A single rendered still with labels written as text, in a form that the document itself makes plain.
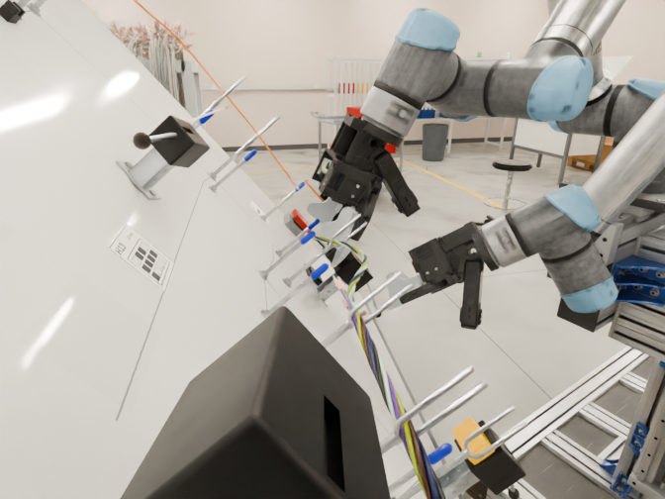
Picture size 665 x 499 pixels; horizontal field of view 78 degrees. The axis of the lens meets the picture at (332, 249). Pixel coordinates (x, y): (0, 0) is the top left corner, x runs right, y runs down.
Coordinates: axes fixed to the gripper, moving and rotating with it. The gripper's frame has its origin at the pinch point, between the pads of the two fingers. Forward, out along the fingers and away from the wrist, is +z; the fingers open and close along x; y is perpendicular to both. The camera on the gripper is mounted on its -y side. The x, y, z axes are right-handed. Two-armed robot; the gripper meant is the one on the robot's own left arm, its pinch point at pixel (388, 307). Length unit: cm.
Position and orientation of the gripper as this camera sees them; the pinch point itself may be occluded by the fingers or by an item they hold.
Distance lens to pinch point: 75.8
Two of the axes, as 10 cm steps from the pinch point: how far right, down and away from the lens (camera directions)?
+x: -4.4, 0.2, -9.0
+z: -8.0, 4.4, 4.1
